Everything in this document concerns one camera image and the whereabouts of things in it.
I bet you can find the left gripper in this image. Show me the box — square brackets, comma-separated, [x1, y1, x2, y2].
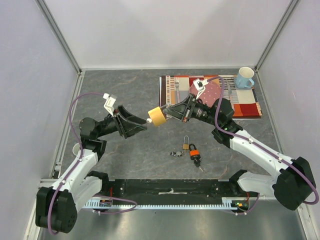
[96, 105, 147, 139]

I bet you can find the large brass padlock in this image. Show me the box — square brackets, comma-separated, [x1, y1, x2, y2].
[148, 106, 167, 127]

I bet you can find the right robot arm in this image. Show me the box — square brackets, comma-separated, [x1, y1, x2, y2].
[163, 94, 320, 211]

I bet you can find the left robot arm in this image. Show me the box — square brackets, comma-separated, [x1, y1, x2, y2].
[35, 105, 147, 235]

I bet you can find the pink dotted plate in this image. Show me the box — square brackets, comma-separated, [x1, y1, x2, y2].
[189, 79, 222, 107]

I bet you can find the small brass padlock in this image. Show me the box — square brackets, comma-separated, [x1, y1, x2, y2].
[182, 135, 190, 151]

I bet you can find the orange black padlock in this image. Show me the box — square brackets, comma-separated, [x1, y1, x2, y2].
[189, 143, 201, 161]

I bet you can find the colourful patchwork placemat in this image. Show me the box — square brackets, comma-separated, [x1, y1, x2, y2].
[159, 75, 262, 119]

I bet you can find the light blue mug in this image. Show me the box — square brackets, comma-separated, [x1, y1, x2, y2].
[235, 66, 255, 89]

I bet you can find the pink handled fork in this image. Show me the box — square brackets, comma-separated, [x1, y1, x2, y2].
[174, 77, 181, 103]

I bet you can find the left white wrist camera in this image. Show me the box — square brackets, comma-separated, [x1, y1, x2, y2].
[103, 93, 117, 116]

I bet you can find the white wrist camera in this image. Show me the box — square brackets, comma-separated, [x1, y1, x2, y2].
[103, 93, 117, 116]
[193, 78, 208, 99]

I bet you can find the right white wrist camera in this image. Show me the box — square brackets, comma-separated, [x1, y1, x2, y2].
[193, 78, 208, 99]

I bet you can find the pink handled knife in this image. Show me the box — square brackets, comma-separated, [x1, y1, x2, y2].
[226, 80, 232, 96]

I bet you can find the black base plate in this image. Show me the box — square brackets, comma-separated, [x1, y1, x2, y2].
[81, 177, 261, 206]

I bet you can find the light blue cable duct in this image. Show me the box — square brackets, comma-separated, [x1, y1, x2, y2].
[82, 197, 250, 210]

